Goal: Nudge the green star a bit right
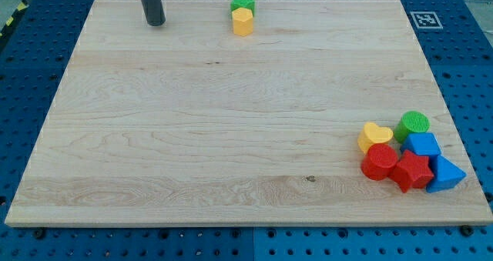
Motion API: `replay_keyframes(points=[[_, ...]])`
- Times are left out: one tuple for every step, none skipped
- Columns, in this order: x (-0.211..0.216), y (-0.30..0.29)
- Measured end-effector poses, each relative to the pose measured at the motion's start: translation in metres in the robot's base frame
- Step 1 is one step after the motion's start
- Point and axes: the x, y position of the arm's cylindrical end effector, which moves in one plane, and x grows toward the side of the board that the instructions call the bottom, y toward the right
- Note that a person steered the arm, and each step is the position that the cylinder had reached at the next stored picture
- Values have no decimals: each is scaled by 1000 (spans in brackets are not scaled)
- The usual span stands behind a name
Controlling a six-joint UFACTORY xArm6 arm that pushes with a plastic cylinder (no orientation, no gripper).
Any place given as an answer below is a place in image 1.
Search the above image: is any green cylinder block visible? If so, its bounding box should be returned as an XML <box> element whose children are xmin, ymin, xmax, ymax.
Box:
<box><xmin>394</xmin><ymin>111</ymin><xmax>430</xmax><ymax>143</ymax></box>

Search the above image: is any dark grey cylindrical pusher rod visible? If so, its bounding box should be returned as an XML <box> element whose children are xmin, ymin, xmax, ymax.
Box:
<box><xmin>141</xmin><ymin>0</ymin><xmax>166</xmax><ymax>26</ymax></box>

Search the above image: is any blue triangle block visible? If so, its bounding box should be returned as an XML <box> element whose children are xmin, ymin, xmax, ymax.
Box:
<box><xmin>426</xmin><ymin>155</ymin><xmax>467</xmax><ymax>193</ymax></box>

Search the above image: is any red cylinder block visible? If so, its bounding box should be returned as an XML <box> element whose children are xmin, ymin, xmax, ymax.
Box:
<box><xmin>361</xmin><ymin>144</ymin><xmax>399</xmax><ymax>181</ymax></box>

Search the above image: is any red star block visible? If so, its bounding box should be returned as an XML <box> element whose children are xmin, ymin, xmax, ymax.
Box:
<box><xmin>388</xmin><ymin>149</ymin><xmax>434</xmax><ymax>193</ymax></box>

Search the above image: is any green star block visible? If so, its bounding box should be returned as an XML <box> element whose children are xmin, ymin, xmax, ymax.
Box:
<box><xmin>230</xmin><ymin>0</ymin><xmax>255</xmax><ymax>15</ymax></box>

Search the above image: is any light wooden board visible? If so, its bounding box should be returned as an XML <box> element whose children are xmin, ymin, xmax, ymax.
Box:
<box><xmin>5</xmin><ymin>0</ymin><xmax>492</xmax><ymax>228</ymax></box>

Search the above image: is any yellow hexagon block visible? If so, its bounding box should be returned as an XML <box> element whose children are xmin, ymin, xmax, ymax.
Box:
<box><xmin>231</xmin><ymin>8</ymin><xmax>253</xmax><ymax>36</ymax></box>

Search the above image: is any blue cube block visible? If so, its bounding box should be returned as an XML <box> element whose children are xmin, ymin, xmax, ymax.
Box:
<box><xmin>400</xmin><ymin>132</ymin><xmax>441</xmax><ymax>158</ymax></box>

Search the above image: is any yellow heart block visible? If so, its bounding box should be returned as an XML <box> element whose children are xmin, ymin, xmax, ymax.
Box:
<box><xmin>357</xmin><ymin>122</ymin><xmax>394</xmax><ymax>153</ymax></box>

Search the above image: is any white fiducial marker tag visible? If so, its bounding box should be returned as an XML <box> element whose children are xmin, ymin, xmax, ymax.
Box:
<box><xmin>410</xmin><ymin>11</ymin><xmax>443</xmax><ymax>29</ymax></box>

